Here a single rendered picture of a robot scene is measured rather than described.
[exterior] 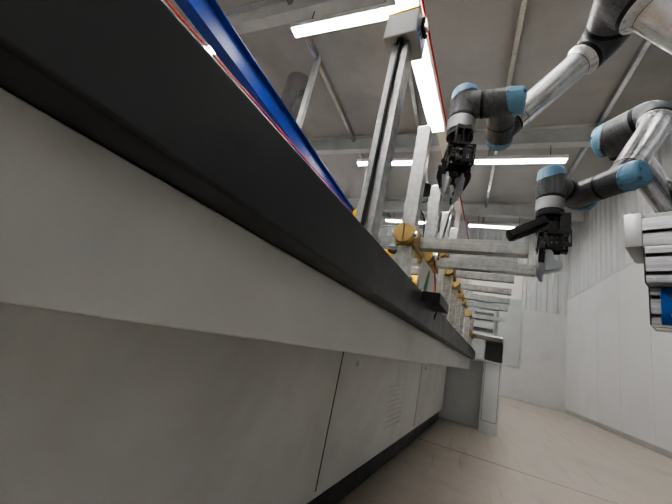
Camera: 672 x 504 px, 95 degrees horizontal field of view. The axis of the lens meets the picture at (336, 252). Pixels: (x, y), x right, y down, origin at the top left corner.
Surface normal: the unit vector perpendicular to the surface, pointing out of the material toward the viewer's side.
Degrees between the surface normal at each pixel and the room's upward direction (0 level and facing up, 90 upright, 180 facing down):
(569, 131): 90
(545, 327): 90
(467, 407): 90
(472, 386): 90
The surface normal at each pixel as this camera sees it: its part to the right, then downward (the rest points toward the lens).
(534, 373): -0.34, -0.32
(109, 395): 0.88, 0.07
